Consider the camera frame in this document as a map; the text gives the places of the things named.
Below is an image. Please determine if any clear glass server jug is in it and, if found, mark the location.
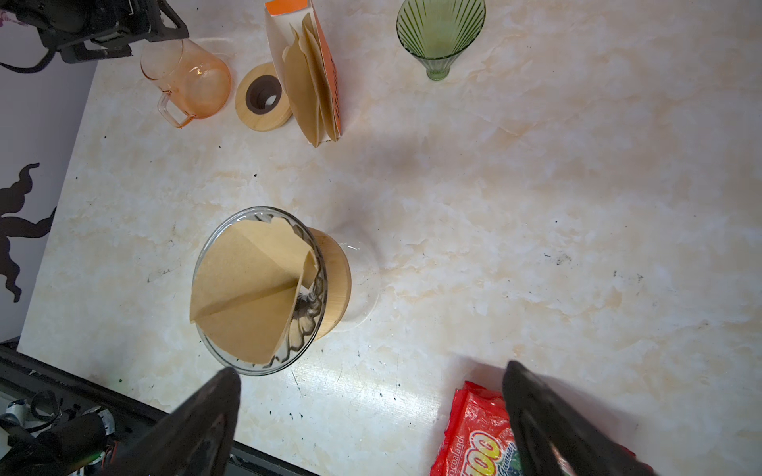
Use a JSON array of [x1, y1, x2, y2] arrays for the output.
[[331, 222, 381, 332]]

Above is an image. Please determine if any orange coffee filter box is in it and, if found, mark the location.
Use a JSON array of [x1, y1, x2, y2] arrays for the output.
[[265, 0, 343, 147]]

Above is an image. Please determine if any wooden ring dripper holder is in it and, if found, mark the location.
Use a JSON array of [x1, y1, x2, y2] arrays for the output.
[[310, 228, 351, 339]]

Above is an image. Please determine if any red candy bag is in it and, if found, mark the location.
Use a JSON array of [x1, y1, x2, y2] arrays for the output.
[[429, 380, 638, 476]]

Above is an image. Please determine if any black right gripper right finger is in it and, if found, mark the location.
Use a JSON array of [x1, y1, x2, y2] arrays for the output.
[[502, 360, 654, 475]]

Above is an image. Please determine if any green glass dripper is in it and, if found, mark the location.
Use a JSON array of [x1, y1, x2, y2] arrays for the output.
[[395, 0, 486, 81]]

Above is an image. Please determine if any clear glass dripper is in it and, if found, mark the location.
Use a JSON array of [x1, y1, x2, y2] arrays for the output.
[[190, 206, 327, 377]]

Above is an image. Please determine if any wooden ring dripper stand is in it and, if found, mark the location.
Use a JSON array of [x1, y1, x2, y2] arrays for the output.
[[235, 63, 293, 132]]

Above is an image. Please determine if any orange glass pitcher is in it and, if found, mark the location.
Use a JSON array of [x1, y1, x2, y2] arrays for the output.
[[140, 39, 232, 129]]

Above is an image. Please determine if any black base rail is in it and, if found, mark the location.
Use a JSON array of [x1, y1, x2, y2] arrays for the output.
[[1, 346, 307, 475]]

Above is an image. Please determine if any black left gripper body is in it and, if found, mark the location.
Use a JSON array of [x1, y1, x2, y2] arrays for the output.
[[1, 0, 190, 63]]

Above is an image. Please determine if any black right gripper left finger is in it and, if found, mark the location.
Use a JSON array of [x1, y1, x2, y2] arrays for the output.
[[103, 368, 241, 476]]

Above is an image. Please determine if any brown paper coffee filter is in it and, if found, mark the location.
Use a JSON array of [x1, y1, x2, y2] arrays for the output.
[[190, 217, 318, 365]]

